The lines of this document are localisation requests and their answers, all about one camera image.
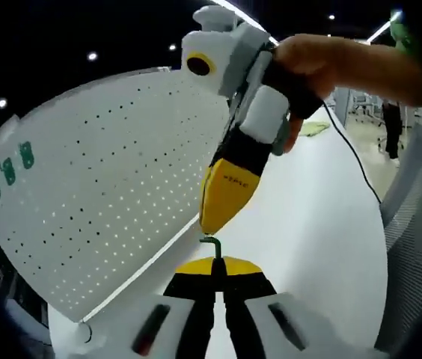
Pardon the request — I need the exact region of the grey mesh office chair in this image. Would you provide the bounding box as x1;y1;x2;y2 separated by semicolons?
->
379;130;422;340

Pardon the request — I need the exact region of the group of ceiling spotlights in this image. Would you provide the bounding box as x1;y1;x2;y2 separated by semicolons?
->
0;13;337;109

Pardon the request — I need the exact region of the green peg hook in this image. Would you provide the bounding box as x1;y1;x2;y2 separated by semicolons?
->
200;236;222;263

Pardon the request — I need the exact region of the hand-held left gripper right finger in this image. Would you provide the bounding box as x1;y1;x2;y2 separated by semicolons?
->
220;256;388;359

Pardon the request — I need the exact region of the person's right hand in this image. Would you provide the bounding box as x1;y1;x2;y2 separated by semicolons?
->
270;32;346;155

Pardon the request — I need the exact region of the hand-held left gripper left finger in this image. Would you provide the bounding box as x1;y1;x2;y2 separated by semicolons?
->
79;257;216;359

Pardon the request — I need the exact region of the yellow-green cloth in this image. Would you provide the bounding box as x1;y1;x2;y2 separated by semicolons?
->
303;120;332;138

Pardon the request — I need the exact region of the black cable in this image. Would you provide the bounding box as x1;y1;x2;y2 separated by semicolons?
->
321;97;382;205

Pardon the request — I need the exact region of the white perforated mounting plate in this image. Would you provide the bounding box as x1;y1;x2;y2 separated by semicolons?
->
0;67;234;343

